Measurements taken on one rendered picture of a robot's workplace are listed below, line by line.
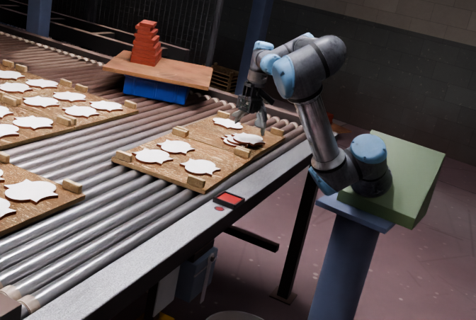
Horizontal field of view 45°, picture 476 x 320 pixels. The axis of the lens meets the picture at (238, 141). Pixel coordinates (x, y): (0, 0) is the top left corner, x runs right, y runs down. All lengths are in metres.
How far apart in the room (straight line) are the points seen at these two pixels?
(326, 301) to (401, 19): 4.97
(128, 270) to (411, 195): 1.11
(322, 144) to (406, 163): 0.44
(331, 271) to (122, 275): 1.06
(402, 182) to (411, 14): 4.81
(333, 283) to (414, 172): 0.51
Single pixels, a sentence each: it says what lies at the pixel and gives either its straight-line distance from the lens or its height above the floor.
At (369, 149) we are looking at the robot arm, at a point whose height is 1.13.
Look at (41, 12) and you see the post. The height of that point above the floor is 1.09.
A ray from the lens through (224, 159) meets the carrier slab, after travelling 2.07.
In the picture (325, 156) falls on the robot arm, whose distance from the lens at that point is 1.85.
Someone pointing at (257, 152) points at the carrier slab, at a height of 0.94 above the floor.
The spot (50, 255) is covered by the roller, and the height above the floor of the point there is 0.92.
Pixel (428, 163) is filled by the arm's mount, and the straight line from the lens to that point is 2.16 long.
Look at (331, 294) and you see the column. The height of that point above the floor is 0.52.
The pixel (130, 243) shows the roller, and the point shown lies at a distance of 1.45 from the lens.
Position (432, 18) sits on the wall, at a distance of 6.75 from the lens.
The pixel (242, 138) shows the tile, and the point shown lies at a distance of 2.26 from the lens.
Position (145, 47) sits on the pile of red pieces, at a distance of 2.89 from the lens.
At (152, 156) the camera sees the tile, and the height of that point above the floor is 0.95.
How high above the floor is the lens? 1.63
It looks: 17 degrees down
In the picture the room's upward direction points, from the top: 12 degrees clockwise
